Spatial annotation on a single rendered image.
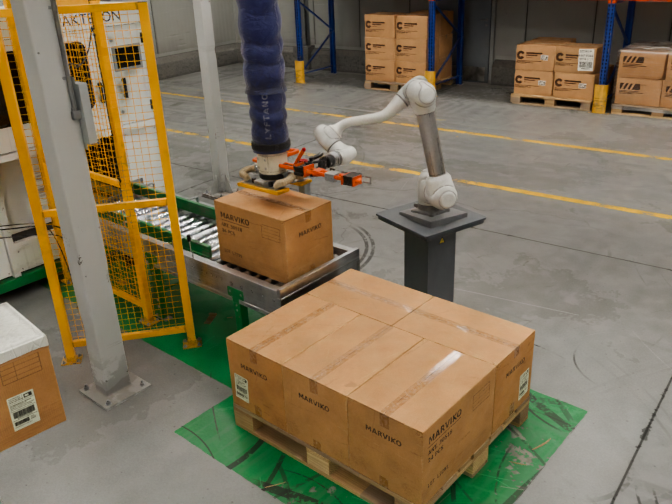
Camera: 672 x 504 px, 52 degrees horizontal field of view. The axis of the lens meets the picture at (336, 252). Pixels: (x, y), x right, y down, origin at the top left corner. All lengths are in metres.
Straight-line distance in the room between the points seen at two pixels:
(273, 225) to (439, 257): 1.13
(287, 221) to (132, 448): 1.45
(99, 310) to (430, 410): 1.94
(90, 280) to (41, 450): 0.91
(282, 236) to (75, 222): 1.09
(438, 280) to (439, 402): 1.57
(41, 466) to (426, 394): 1.99
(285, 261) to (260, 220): 0.28
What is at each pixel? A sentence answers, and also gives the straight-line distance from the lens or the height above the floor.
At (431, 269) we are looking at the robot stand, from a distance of 4.37.
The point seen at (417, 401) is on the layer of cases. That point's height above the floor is 0.54.
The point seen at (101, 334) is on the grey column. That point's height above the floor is 0.41.
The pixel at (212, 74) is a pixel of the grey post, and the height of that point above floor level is 1.23.
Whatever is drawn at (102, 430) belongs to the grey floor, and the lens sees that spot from 4.01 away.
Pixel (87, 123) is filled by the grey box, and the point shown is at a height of 1.58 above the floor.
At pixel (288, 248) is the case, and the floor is 0.78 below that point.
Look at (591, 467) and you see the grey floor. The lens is 3.66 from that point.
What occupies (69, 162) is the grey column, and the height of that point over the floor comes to 1.40.
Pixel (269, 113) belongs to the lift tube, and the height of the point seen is 1.50.
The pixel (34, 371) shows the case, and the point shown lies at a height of 0.89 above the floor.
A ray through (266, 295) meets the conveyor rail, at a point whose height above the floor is 0.54.
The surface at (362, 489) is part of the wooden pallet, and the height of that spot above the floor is 0.02.
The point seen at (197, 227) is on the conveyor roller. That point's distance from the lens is 4.92.
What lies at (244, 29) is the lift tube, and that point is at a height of 1.94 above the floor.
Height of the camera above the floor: 2.35
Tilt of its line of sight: 24 degrees down
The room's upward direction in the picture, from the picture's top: 2 degrees counter-clockwise
